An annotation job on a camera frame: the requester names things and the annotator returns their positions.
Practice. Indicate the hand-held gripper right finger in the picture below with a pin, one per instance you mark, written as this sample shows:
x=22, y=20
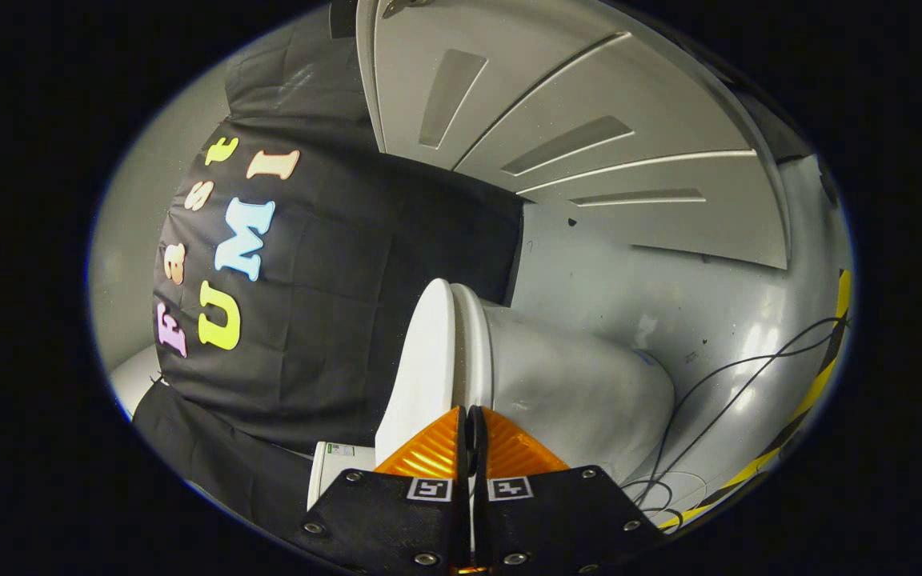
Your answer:
x=557, y=520

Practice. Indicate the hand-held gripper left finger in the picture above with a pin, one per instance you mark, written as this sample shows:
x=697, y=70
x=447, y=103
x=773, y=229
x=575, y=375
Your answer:
x=397, y=520

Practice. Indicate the white toilet lid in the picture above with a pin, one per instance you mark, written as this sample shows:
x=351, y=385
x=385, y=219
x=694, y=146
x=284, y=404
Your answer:
x=421, y=360

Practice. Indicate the white toilet with tank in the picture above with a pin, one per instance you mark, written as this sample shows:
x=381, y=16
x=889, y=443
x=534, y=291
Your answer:
x=573, y=384

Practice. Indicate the black backdrop cloth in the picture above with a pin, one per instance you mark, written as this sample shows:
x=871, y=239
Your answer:
x=325, y=320

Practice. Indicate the yellow black floor tape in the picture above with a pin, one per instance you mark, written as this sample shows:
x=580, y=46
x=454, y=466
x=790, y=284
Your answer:
x=817, y=392

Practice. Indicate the white door panel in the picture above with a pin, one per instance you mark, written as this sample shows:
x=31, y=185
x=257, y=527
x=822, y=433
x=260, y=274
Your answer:
x=589, y=104

